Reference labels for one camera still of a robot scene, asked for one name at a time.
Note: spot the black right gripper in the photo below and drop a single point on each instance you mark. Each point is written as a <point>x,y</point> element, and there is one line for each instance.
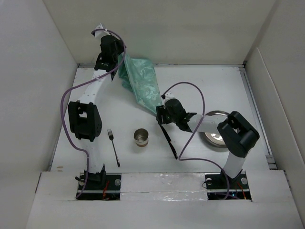
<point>161,110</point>

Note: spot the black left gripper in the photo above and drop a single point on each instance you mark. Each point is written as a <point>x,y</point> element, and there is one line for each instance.
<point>119,44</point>

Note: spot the green satin placemat cloth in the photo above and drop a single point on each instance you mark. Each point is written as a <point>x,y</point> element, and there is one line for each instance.
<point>138,76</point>

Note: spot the metal cup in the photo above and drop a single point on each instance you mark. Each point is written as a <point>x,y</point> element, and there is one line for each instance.
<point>141,137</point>

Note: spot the black table knife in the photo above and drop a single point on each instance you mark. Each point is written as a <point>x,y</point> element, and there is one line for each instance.
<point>168,139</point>

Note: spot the round metal plate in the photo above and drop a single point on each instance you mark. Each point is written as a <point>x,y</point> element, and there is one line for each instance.
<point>215,139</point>

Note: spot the dark metal fork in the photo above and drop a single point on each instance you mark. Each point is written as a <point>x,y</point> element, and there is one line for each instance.
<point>111,137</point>

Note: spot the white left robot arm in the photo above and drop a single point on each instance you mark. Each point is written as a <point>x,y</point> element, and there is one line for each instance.
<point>84,118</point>

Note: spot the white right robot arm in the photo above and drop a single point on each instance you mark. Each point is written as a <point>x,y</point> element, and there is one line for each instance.
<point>237,133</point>

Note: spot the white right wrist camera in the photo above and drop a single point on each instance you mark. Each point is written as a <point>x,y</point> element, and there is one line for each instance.
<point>167,96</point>

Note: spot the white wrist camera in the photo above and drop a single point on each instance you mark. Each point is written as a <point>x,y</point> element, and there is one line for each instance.
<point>99,32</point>
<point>167,96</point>

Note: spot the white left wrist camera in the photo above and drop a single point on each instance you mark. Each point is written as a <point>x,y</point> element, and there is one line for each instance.
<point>99,32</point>

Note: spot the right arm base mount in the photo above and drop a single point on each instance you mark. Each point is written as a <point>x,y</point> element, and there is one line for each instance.
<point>218,188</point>

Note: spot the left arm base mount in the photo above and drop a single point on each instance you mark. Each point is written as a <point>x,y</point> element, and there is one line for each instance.
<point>102,186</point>

